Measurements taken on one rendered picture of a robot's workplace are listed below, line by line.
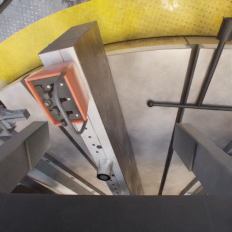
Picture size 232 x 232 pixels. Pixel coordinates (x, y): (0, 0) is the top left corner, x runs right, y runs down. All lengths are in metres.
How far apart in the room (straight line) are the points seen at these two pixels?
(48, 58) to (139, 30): 0.76
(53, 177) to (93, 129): 1.17
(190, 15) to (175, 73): 0.40
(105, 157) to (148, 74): 0.54
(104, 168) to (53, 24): 1.02
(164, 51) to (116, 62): 0.27
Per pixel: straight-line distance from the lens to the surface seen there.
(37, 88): 0.58
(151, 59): 0.99
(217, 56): 1.03
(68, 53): 0.62
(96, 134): 0.82
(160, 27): 1.26
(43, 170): 1.85
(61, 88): 0.55
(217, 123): 1.36
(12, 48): 1.62
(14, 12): 1.49
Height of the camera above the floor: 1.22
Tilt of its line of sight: 48 degrees down
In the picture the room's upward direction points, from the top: 170 degrees counter-clockwise
